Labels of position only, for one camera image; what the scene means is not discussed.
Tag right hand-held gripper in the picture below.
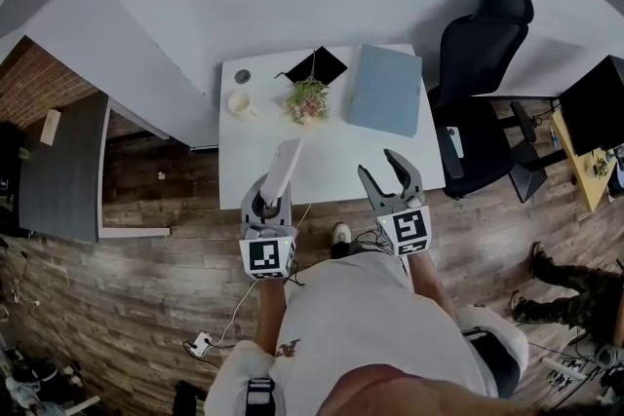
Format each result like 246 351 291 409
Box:
357 148 434 258

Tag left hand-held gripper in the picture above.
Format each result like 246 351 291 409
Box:
238 173 297 282

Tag white remote device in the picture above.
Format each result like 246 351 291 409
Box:
265 137 304 201

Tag person's right forearm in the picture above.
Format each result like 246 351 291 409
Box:
405 251 460 325

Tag person's left forearm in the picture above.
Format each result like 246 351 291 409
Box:
253 276 290 359

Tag person's white shoe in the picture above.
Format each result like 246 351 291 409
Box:
331 221 353 246

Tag person's black trousers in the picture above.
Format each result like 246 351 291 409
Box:
330 241 365 259

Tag black office chair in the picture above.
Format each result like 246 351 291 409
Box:
428 0 547 205

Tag light blue laptop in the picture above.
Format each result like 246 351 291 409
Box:
346 43 424 140

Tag cream mug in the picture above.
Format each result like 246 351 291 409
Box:
227 90 258 121

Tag pink green flower bouquet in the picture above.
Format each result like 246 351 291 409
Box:
282 48 332 127

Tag person's white t-shirt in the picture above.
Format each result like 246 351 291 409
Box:
204 252 530 416

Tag black graduation cap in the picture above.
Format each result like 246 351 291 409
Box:
274 46 349 88

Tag white power strip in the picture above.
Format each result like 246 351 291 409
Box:
191 330 215 356

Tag yellow table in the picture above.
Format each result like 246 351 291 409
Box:
550 111 620 212

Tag person's face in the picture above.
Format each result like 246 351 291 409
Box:
335 359 542 416

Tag small potted plant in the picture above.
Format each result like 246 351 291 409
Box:
591 149 611 179

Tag grey desk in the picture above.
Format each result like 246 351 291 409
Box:
18 90 172 244

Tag black monitor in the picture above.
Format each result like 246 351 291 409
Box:
557 55 624 157

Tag small beige box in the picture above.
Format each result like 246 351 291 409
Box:
38 108 62 146

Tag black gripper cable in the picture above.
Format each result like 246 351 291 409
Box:
353 228 399 262
286 257 306 287

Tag white cable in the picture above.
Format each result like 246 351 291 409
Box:
213 203 313 348

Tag striped shoulder strap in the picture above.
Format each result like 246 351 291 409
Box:
246 376 275 407

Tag black shoulder strap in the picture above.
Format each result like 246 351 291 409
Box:
460 327 521 398

